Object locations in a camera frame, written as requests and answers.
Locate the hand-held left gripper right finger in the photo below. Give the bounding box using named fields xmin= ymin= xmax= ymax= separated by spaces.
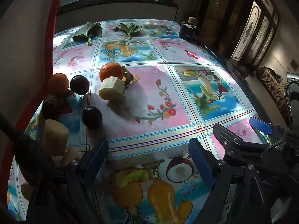
xmin=189 ymin=139 xmax=271 ymax=224

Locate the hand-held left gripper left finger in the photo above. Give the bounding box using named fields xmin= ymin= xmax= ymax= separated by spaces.
xmin=26 ymin=137 xmax=109 ymax=224

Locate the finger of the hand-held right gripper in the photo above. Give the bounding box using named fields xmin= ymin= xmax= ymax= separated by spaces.
xmin=213 ymin=124 xmax=264 ymax=162
xmin=249 ymin=117 xmax=284 ymax=136

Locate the dark purple plum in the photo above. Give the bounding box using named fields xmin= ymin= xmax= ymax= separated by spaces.
xmin=41 ymin=100 xmax=59 ymax=119
xmin=70 ymin=75 xmax=90 ymax=96
xmin=82 ymin=106 xmax=103 ymax=129

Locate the pale banana chunk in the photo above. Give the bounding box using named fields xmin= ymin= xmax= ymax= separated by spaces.
xmin=98 ymin=76 xmax=127 ymax=102

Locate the orange with stem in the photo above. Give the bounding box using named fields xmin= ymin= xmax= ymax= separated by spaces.
xmin=99 ymin=62 xmax=134 ymax=89

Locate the red tray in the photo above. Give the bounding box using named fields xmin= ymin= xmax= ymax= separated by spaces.
xmin=0 ymin=0 xmax=66 ymax=140

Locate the brown carved wood piece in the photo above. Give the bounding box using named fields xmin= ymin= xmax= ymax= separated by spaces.
xmin=256 ymin=66 xmax=290 ymax=119

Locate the fruit print tablecloth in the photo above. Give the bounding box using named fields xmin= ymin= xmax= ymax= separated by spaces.
xmin=7 ymin=19 xmax=278 ymax=224

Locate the wooden door with glass panels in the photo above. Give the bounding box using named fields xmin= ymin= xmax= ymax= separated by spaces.
xmin=230 ymin=0 xmax=281 ymax=68

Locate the dark jar with cork stopper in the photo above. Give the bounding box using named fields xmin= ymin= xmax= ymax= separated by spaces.
xmin=179 ymin=16 xmax=199 ymax=41

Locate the broad green leaf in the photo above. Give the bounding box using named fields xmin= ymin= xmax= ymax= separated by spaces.
xmin=72 ymin=21 xmax=102 ymax=46

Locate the ragged green leaf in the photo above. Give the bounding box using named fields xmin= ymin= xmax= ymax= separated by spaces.
xmin=112 ymin=23 xmax=143 ymax=40

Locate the black braided cable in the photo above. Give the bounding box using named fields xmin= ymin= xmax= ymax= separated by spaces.
xmin=283 ymin=77 xmax=299 ymax=131

